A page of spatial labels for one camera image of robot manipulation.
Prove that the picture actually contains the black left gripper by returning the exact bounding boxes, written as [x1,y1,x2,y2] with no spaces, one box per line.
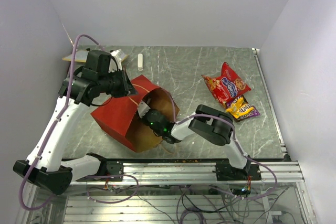
[98,66,138,98]

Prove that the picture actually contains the red brown paper bag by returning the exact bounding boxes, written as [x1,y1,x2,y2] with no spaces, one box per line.
[91,75,180,153]

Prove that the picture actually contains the purple snack packet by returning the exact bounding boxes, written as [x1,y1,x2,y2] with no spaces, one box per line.
[225,96,241,109]

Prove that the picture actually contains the red snack packet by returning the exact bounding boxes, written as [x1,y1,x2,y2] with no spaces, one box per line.
[219,62,251,98]

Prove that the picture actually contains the orange red chips packet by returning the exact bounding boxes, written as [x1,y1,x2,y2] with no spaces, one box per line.
[202,75,238,107]

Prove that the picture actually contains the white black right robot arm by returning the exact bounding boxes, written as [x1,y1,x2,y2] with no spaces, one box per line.
[137,102,251,180]

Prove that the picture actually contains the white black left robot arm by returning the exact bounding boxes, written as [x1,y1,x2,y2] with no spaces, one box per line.
[13,50,137,195]

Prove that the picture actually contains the white marker pen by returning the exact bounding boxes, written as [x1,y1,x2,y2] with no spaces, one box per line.
[137,54,144,71]

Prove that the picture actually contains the white board yellow edge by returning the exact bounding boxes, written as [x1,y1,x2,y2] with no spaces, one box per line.
[62,50,89,63]

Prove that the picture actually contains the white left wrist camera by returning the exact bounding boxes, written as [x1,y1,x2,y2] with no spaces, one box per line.
[110,49,128,69]

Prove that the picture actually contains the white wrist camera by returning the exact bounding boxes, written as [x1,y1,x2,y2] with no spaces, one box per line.
[110,49,128,69]
[137,101,151,118]

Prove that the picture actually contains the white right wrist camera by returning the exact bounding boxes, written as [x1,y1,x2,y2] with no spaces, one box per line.
[137,101,151,118]

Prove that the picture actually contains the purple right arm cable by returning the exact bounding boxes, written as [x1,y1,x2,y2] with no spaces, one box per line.
[165,94,278,200]

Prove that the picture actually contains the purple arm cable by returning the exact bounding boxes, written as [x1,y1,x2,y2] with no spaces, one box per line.
[17,34,106,211]
[165,94,278,200]

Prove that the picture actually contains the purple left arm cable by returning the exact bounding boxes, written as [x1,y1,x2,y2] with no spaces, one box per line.
[17,34,106,211]

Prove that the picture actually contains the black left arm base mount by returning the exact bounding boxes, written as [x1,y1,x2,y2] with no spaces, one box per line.
[86,161,124,182]

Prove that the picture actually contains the aluminium frame rail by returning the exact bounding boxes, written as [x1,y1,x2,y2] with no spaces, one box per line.
[68,158,305,185]

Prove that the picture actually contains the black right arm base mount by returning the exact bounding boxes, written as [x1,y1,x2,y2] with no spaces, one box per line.
[213,160,261,181]

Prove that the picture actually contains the loose cables under frame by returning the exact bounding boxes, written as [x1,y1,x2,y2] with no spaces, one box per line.
[86,174,289,224]

